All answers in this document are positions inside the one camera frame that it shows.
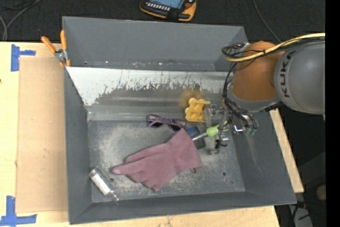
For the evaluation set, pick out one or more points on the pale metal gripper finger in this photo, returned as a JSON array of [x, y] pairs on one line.
[[208, 115], [213, 146]]

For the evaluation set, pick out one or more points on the yellow toy waffle block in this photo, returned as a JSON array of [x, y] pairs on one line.
[[195, 111]]

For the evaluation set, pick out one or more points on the purple sunglasses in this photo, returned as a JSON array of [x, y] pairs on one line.
[[162, 121]]

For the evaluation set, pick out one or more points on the pink glove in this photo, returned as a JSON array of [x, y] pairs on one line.
[[164, 159]]

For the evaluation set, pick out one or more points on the grey metal bin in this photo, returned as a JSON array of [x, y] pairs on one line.
[[148, 45]]

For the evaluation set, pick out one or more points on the clear glass vial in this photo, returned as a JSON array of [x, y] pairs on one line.
[[100, 183]]

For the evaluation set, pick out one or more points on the brown cardboard board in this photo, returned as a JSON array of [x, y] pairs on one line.
[[40, 135]]

